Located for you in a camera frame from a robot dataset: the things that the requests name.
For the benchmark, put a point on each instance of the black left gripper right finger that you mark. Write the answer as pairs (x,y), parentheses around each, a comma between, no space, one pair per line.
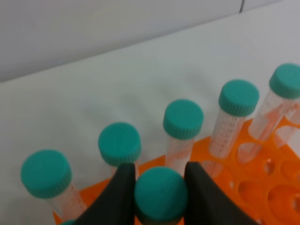
(207,203)

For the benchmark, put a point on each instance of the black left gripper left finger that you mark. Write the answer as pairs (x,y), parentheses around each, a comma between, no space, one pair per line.
(115,205)

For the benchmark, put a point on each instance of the teal-capped test tube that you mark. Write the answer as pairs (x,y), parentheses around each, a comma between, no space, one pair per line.
(161,197)

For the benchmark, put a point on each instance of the teal-capped tube row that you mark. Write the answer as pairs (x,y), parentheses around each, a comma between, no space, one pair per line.
(120,143)
(237,100)
(284,87)
(182,123)
(47,175)

